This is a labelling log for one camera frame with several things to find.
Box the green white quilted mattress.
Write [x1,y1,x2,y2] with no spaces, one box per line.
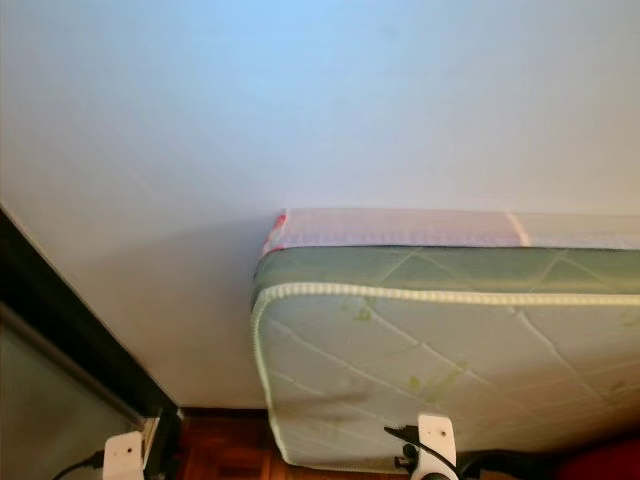
[250,245,640,474]

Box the red cushion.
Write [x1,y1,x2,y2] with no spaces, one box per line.
[550,437,640,480]

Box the grey glass door panel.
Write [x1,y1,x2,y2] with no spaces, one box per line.
[0,305,151,480]

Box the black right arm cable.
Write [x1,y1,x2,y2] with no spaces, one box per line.
[383,425,471,480]

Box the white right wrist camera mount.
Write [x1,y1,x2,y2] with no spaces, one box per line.
[417,413,458,480]

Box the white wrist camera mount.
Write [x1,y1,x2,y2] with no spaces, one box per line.
[103,431,146,480]
[417,413,458,480]

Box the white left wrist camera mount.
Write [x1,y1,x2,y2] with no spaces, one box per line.
[103,431,146,480]

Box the dark door frame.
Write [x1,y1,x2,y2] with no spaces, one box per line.
[0,208,183,451]

